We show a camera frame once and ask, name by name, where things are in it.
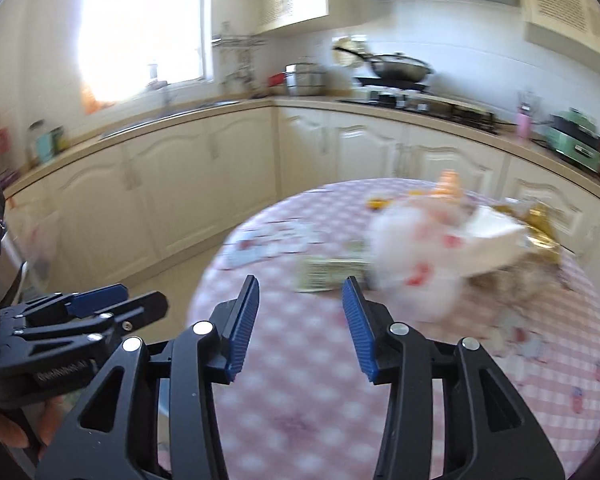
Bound black gas stove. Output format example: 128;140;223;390
340;87;501;133

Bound pink utensil cup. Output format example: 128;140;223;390
516;92;536;138

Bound steel sink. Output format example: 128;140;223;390
100;100;241;138

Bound orange white plastic bag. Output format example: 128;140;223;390
432;169;466;202

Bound round cream plate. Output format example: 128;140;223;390
332;36;371;68

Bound person's left hand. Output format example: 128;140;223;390
0;394;66;451

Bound green countertop appliance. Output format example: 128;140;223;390
545;109;600;168

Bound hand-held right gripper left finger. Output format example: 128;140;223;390
34;275;261;480

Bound pink checkered tablecloth table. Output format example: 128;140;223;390
187;177;600;480

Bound white red print plastic bag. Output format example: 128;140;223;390
367;200;468;322

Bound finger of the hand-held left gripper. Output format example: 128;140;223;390
22;284;129;328
15;291;169;348

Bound bright kitchen window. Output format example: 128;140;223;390
77;0;213;106

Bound green white packet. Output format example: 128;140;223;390
295;255;368;293

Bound cream kitchen base cabinets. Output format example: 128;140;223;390
0;97;600;306

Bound metal utensil rack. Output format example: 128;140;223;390
212;22;268;96

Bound steel stock pot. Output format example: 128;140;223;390
285;60;328;97

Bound gold foil wrapper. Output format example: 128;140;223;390
500;200;563;261

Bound cream lattice corner wall cabinet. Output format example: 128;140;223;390
510;0;600;68

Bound brown crumpled paper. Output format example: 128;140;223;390
480;255;571;311

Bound steel wok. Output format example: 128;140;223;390
332;46;433;83

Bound orange package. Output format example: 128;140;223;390
80;82;116;113

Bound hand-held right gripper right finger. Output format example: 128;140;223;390
341;276;566;480

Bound blue label jar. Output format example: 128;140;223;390
29;121;55;163

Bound white paper napkin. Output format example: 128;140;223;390
450;205;528;281

